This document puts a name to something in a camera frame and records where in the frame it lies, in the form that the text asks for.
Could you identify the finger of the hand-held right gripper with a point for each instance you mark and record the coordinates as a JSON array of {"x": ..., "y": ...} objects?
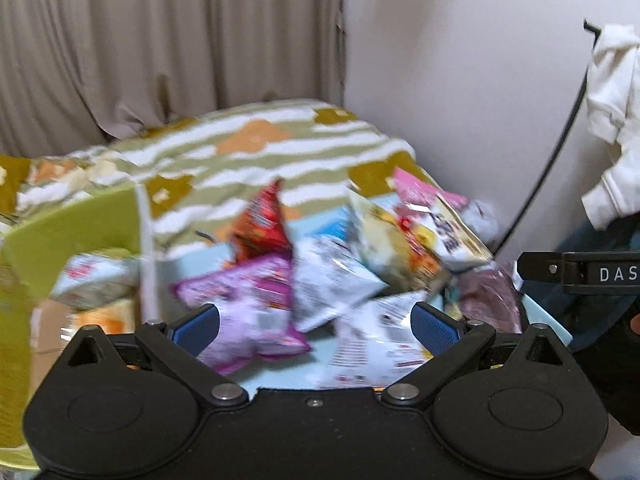
[{"x": 542, "y": 267}]

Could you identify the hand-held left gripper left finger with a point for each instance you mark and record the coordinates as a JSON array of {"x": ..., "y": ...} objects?
[{"x": 197, "y": 330}]

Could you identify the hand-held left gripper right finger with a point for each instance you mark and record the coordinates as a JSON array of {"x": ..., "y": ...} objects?
[{"x": 432, "y": 330}]

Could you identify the red snack packet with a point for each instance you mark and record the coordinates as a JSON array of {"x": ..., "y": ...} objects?
[{"x": 262, "y": 225}]

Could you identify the green storage box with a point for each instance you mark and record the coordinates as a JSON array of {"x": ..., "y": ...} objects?
[{"x": 60, "y": 225}]

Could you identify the person's right hand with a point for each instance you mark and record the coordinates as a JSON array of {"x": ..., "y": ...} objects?
[{"x": 636, "y": 323}]

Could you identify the white text-printed snack packet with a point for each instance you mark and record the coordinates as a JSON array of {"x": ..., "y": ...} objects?
[{"x": 375, "y": 345}]

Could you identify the dark purple snack packet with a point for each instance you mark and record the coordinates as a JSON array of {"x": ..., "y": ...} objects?
[{"x": 490, "y": 300}]

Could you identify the orange snack packet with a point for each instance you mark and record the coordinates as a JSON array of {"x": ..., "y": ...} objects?
[{"x": 107, "y": 320}]

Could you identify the white yellow lettered snack packet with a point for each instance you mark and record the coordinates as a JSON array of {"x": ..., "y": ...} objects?
[{"x": 450, "y": 235}]

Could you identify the pale yellow snack packet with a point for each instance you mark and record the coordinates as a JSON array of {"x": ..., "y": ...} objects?
[{"x": 385, "y": 240}]

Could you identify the light blue snack packet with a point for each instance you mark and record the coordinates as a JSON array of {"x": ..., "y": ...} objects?
[{"x": 95, "y": 280}]

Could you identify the white and blue snack packet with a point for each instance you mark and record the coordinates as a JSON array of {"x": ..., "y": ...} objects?
[{"x": 330, "y": 280}]

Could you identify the pink snack packet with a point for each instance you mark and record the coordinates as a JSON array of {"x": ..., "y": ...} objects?
[{"x": 420, "y": 190}]

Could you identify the brown cardboard piece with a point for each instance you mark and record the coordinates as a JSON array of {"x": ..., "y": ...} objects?
[{"x": 50, "y": 330}]

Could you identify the white hoodie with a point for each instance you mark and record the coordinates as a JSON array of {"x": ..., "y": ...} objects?
[{"x": 615, "y": 85}]

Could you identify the green striped floral blanket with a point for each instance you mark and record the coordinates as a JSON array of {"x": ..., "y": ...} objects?
[{"x": 300, "y": 130}]

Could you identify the beige curtain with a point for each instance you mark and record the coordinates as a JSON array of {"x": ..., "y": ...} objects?
[{"x": 175, "y": 35}]

